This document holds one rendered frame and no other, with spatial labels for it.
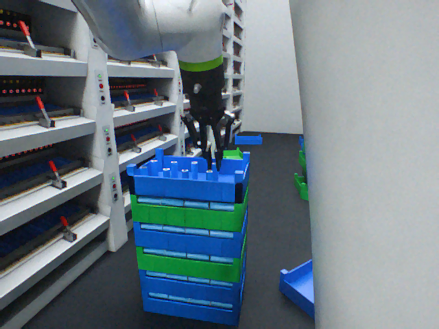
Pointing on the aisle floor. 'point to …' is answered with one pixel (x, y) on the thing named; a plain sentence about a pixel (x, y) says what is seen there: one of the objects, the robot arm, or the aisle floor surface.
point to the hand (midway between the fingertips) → (213, 157)
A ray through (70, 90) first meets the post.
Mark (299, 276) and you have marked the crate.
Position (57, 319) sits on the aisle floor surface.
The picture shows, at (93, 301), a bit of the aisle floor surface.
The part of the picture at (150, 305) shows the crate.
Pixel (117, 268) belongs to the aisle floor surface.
